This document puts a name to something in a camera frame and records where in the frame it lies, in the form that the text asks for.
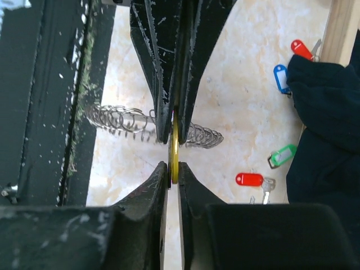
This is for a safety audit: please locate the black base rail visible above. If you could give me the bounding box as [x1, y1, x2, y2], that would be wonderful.
[1, 1, 115, 206]

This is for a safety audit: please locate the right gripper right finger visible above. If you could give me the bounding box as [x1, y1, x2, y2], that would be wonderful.
[178, 162, 225, 269]

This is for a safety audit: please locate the blue key tag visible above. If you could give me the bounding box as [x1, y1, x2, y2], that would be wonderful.
[273, 64, 291, 95]

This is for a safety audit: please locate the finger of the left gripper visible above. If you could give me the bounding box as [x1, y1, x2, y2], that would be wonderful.
[177, 1, 236, 144]
[130, 1, 183, 143]

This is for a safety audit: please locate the yellow key tag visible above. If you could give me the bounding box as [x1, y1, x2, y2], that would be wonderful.
[168, 107, 179, 187]

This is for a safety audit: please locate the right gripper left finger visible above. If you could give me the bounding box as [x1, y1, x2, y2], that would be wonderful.
[109, 161, 168, 269]

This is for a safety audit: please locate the red key tag right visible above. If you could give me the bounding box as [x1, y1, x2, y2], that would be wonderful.
[235, 173, 264, 187]

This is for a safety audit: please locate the green key tag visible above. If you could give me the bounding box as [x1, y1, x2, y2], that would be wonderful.
[267, 144, 297, 169]

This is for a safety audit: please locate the small silver key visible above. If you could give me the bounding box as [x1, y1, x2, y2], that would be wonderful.
[262, 178, 276, 204]

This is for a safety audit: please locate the wooden clothes rack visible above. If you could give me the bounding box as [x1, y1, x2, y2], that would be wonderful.
[319, 0, 359, 66]

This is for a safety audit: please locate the red key tag left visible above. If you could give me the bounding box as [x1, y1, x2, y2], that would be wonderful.
[290, 39, 314, 61]

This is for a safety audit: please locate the dark navy vest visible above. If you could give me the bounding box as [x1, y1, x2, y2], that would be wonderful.
[285, 30, 360, 254]

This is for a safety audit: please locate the red key tag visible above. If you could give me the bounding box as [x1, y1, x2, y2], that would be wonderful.
[235, 173, 264, 187]
[290, 39, 314, 61]

